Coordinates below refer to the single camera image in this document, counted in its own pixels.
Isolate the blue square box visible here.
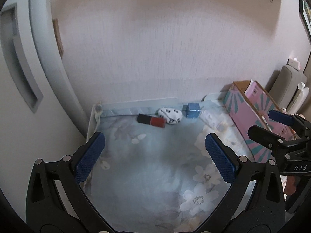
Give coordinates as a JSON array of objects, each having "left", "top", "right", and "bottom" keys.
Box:
[{"left": 183, "top": 103, "right": 201, "bottom": 119}]

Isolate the white black spotted sock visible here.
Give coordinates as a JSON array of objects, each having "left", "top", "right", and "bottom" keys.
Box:
[{"left": 157, "top": 107, "right": 183, "bottom": 125}]

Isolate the black and red box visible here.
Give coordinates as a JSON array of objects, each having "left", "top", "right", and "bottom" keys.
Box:
[{"left": 137, "top": 114, "right": 166, "bottom": 128}]

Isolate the pink lined cardboard box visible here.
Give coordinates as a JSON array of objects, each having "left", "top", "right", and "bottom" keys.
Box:
[{"left": 223, "top": 80, "right": 296, "bottom": 163}]

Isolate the clear plastic bag white item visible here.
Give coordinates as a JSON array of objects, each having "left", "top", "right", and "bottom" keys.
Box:
[{"left": 199, "top": 109, "right": 234, "bottom": 132}]

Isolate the white tissue pack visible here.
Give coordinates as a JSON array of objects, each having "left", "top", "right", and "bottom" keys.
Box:
[{"left": 288, "top": 58, "right": 301, "bottom": 71}]

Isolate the white door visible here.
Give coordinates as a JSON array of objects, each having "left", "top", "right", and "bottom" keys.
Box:
[{"left": 1, "top": 0, "right": 85, "bottom": 220}]

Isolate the floral light blue bedsheet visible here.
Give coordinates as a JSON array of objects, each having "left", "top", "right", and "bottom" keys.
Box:
[{"left": 83, "top": 126, "right": 253, "bottom": 232}]

